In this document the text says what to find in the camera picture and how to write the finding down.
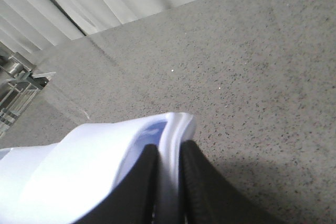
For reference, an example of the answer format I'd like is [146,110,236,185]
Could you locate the metal frame rack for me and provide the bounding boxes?
[1,43,55,137]

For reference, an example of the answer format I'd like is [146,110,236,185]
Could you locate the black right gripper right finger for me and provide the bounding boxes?
[181,140,273,223]

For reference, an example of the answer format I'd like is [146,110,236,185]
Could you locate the light blue slipper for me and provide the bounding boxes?
[1,112,196,223]

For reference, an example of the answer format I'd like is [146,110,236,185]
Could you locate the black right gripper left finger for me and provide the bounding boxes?
[76,144,158,223]

